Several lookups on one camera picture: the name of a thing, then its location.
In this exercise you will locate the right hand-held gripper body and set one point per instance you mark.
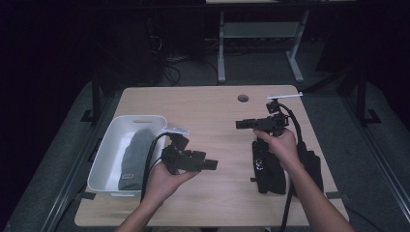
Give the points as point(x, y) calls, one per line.
point(272, 124)

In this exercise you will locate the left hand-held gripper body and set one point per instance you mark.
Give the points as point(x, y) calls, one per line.
point(180, 159)

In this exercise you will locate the grey knit glove with label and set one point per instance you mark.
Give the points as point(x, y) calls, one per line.
point(137, 154)

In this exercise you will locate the black pouch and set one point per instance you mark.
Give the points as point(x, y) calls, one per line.
point(269, 177)

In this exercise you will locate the white plastic bin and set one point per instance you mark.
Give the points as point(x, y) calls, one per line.
point(103, 161)

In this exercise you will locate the person's right hand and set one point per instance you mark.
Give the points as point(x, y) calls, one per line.
point(285, 148)

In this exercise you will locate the person's left hand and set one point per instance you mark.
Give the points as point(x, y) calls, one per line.
point(164, 185)

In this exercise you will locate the round table grommet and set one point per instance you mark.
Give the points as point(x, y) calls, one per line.
point(242, 98)

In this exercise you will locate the black metal stand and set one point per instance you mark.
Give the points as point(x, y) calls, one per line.
point(95, 96)
point(362, 96)

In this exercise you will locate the grey tape strip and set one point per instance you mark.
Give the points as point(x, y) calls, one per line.
point(86, 195)
point(336, 195)

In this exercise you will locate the white metal desk frame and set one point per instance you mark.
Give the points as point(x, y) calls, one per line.
point(257, 29)

